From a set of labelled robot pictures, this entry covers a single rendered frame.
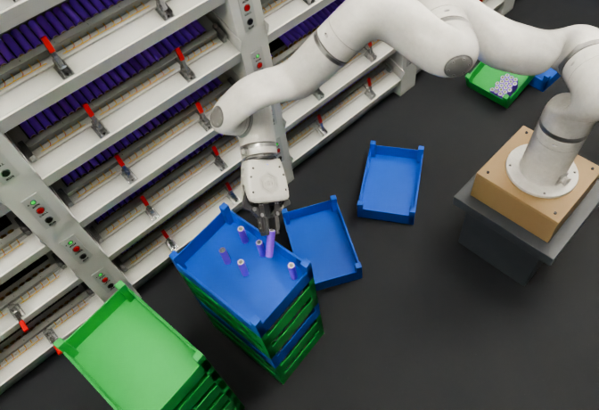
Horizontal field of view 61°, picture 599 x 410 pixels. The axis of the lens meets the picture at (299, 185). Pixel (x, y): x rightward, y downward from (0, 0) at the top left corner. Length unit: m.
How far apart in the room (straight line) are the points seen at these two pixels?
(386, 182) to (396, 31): 1.02
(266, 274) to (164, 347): 0.30
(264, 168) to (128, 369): 0.57
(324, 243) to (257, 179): 0.72
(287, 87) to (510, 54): 0.45
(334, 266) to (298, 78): 0.86
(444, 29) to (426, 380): 1.03
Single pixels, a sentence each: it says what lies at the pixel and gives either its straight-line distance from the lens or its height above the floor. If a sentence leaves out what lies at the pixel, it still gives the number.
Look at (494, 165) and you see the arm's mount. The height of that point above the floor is 0.39.
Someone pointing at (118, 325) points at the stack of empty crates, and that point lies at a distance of 1.39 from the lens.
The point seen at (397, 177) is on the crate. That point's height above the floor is 0.00.
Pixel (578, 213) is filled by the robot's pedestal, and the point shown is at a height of 0.28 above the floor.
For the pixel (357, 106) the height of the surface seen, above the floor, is 0.10.
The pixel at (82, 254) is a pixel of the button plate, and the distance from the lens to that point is 1.58.
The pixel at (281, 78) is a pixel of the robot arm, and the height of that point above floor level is 0.86.
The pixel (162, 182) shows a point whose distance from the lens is 1.66.
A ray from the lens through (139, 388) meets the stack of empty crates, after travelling 1.31.
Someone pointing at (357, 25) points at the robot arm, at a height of 0.98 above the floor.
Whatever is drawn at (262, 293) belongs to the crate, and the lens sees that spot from 1.31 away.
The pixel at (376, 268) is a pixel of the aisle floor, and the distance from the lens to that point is 1.77.
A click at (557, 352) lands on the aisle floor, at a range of 1.76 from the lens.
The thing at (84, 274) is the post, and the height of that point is 0.29.
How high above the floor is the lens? 1.58
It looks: 53 degrees down
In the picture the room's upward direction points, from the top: 10 degrees counter-clockwise
